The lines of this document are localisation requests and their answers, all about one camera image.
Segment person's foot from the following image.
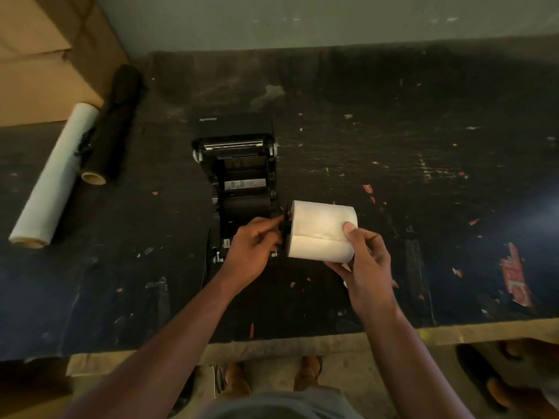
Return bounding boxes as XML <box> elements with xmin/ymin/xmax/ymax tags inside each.
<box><xmin>486</xmin><ymin>338</ymin><xmax>559</xmax><ymax>419</ymax></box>
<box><xmin>224</xmin><ymin>361</ymin><xmax>252</xmax><ymax>399</ymax></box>
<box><xmin>293</xmin><ymin>356</ymin><xmax>324</xmax><ymax>392</ymax></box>

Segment person's right foot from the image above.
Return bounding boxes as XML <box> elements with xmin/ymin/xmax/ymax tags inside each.
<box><xmin>293</xmin><ymin>356</ymin><xmax>324</xmax><ymax>392</ymax></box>

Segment white label paper roll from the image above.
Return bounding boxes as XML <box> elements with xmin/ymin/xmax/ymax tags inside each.
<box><xmin>286</xmin><ymin>200</ymin><xmax>359</xmax><ymax>264</ymax></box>

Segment person's right hand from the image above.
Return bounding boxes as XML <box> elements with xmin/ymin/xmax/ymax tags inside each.
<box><xmin>324</xmin><ymin>221</ymin><xmax>401</xmax><ymax>319</ymax></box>

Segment person's right forearm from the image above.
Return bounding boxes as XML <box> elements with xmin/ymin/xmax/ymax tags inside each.
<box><xmin>361</xmin><ymin>301</ymin><xmax>476</xmax><ymax>419</ymax></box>

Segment person's left hand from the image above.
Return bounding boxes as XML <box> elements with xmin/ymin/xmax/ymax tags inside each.
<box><xmin>218</xmin><ymin>215</ymin><xmax>285</xmax><ymax>295</ymax></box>

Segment black label printer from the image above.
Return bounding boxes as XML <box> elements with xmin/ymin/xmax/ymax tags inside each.
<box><xmin>191</xmin><ymin>113</ymin><xmax>281</xmax><ymax>265</ymax></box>

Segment person's left foot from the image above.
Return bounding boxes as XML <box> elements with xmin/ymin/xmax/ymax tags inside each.
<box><xmin>224</xmin><ymin>361</ymin><xmax>252</xmax><ymax>399</ymax></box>

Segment black film roll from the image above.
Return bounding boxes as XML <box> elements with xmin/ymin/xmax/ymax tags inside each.
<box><xmin>75</xmin><ymin>64</ymin><xmax>145</xmax><ymax>186</ymax></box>

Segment black sandal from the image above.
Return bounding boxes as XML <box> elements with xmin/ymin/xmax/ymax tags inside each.
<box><xmin>455</xmin><ymin>343</ymin><xmax>511</xmax><ymax>413</ymax></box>

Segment white film roll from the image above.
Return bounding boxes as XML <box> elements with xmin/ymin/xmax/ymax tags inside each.
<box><xmin>8</xmin><ymin>103</ymin><xmax>100</xmax><ymax>249</ymax></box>

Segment person's grey shirt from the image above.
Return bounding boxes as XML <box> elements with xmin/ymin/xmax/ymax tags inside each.
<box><xmin>204</xmin><ymin>385</ymin><xmax>364</xmax><ymax>419</ymax></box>

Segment black roll spindle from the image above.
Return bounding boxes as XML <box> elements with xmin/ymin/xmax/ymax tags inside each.
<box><xmin>279</xmin><ymin>204</ymin><xmax>293</xmax><ymax>258</ymax></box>

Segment person's left forearm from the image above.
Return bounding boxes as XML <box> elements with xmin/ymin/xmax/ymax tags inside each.
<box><xmin>59</xmin><ymin>271</ymin><xmax>246</xmax><ymax>419</ymax></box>

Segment brown cardboard boxes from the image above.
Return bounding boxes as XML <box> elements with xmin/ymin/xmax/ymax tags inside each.
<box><xmin>0</xmin><ymin>0</ymin><xmax>128</xmax><ymax>127</ymax></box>

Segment torn red sticker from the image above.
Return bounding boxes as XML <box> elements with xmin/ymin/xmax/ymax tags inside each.
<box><xmin>499</xmin><ymin>242</ymin><xmax>535</xmax><ymax>308</ymax></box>

